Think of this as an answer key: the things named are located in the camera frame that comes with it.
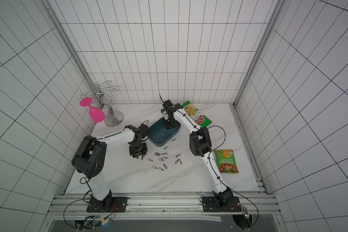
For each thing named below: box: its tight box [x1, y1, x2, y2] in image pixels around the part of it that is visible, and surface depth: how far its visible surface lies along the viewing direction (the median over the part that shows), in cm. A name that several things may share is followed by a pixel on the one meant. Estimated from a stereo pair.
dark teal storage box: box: [147, 116, 182, 147], surface depth 100 cm
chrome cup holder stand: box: [79, 80, 125, 128], surface depth 95 cm
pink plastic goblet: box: [79, 96, 106, 124], surface depth 93 cm
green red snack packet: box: [214, 149, 240, 174], surface depth 87 cm
